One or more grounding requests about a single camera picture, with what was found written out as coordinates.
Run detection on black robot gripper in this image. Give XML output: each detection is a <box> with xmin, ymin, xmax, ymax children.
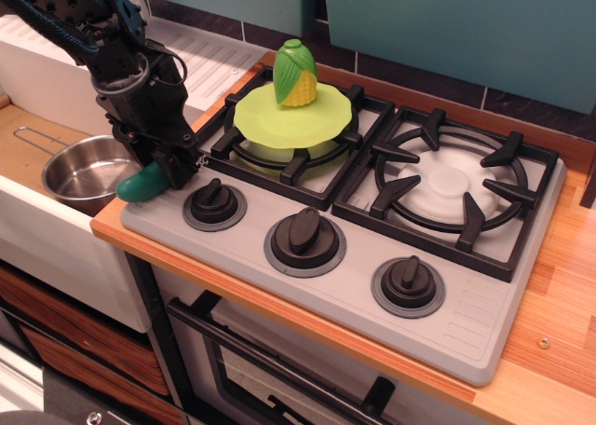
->
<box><xmin>95</xmin><ymin>54</ymin><xmax>204</xmax><ymax>189</ymax></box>

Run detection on green toy cucumber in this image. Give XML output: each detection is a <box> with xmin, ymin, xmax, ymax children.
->
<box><xmin>115</xmin><ymin>162</ymin><xmax>169</xmax><ymax>202</ymax></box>

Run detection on green yellow toy corncob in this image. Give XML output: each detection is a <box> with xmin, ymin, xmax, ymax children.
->
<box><xmin>273</xmin><ymin>39</ymin><xmax>318</xmax><ymax>107</ymax></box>

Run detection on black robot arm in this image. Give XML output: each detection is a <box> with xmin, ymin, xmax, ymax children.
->
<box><xmin>1</xmin><ymin>0</ymin><xmax>201</xmax><ymax>189</ymax></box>

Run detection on stainless steel pot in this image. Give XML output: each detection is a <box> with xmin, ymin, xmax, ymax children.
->
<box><xmin>13</xmin><ymin>127</ymin><xmax>141</xmax><ymax>216</ymax></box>

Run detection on lime green plastic plate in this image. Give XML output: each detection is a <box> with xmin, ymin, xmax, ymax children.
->
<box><xmin>234</xmin><ymin>83</ymin><xmax>353</xmax><ymax>149</ymax></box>

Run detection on black left stove knob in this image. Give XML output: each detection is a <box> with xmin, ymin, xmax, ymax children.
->
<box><xmin>183</xmin><ymin>178</ymin><xmax>248</xmax><ymax>232</ymax></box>

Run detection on black stove knob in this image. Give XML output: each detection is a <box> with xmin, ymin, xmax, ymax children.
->
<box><xmin>264</xmin><ymin>207</ymin><xmax>347</xmax><ymax>279</ymax></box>
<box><xmin>372</xmin><ymin>255</ymin><xmax>446</xmax><ymax>320</ymax></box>
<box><xmin>183</xmin><ymin>178</ymin><xmax>248</xmax><ymax>232</ymax></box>

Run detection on black left burner grate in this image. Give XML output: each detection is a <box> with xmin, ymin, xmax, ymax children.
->
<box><xmin>196</xmin><ymin>66</ymin><xmax>395</xmax><ymax>211</ymax></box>

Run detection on black burner grate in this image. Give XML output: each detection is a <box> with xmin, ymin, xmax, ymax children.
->
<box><xmin>332</xmin><ymin>107</ymin><xmax>565</xmax><ymax>281</ymax></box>
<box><xmin>196</xmin><ymin>66</ymin><xmax>395</xmax><ymax>211</ymax></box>

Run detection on black middle stove knob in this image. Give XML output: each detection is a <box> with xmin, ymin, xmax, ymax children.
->
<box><xmin>264</xmin><ymin>207</ymin><xmax>347</xmax><ymax>279</ymax></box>

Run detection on wooden drawer fronts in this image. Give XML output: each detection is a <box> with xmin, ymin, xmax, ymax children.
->
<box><xmin>1</xmin><ymin>262</ymin><xmax>184</xmax><ymax>424</ymax></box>

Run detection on black right stove knob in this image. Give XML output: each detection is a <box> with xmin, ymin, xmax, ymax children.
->
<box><xmin>372</xmin><ymin>255</ymin><xmax>446</xmax><ymax>320</ymax></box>

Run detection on black right burner grate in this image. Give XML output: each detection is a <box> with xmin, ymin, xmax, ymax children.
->
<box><xmin>332</xmin><ymin>107</ymin><xmax>565</xmax><ymax>281</ymax></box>

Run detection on grey toy stove top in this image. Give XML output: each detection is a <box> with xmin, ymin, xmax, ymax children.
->
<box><xmin>119</xmin><ymin>65</ymin><xmax>568</xmax><ymax>388</ymax></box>

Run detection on oven door with black handle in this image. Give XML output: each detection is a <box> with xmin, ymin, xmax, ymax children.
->
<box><xmin>167</xmin><ymin>292</ymin><xmax>477</xmax><ymax>424</ymax></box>

